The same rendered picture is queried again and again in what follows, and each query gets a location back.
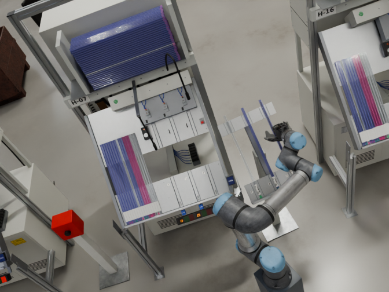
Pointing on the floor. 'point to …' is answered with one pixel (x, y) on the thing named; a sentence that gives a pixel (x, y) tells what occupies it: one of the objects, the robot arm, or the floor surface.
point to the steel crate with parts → (11, 68)
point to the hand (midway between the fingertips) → (276, 133)
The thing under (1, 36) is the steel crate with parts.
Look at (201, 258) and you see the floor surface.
